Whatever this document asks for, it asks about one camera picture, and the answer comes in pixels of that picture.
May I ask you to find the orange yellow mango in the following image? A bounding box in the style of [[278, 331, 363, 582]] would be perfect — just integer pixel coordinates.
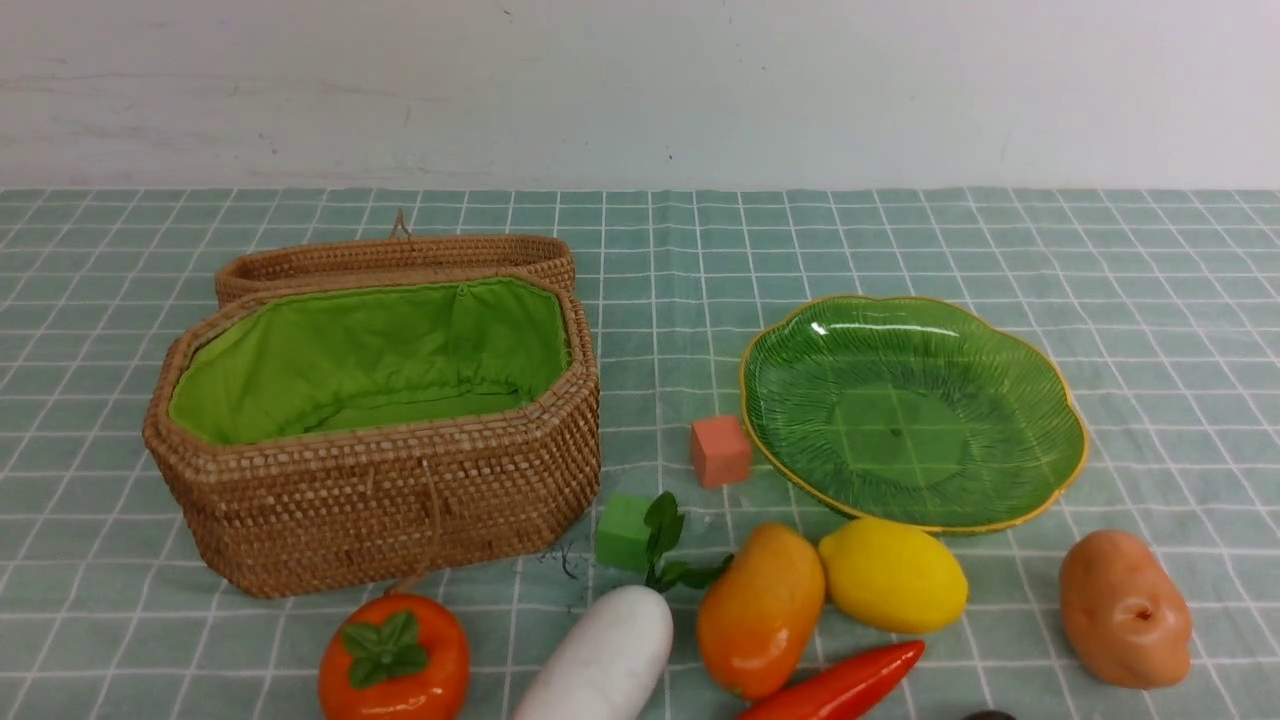
[[696, 523, 827, 702]]

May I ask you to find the white radish with leaves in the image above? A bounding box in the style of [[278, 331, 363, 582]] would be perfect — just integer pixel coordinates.
[[512, 491, 732, 719]]

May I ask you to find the yellow lemon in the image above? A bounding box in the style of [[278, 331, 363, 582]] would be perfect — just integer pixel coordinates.
[[817, 518, 969, 635]]

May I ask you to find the red chili pepper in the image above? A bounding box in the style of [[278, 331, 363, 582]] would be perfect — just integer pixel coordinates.
[[739, 641, 925, 719]]

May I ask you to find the dark purple eggplant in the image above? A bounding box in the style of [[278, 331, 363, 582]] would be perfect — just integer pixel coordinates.
[[963, 708, 1016, 720]]

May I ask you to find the brown potato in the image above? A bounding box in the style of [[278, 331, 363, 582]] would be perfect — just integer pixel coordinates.
[[1059, 529, 1193, 691]]

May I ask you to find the orange foam cube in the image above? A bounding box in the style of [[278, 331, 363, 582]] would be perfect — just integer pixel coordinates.
[[690, 415, 753, 489]]

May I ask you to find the green foam cube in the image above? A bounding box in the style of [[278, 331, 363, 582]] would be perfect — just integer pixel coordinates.
[[594, 493, 653, 574]]

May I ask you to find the woven rattan basket lid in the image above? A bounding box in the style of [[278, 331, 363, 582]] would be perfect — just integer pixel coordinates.
[[212, 210, 577, 307]]

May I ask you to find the green glass leaf plate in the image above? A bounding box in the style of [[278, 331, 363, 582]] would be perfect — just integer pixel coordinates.
[[739, 295, 1091, 536]]

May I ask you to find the woven rattan basket green lining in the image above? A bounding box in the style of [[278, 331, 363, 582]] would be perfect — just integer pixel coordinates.
[[142, 270, 602, 598]]

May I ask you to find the orange persimmon green leaf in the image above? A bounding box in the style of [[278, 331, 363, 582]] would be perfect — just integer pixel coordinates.
[[317, 594, 471, 719]]

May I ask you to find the green checkered tablecloth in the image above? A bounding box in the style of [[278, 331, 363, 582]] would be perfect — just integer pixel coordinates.
[[1, 187, 1279, 719]]

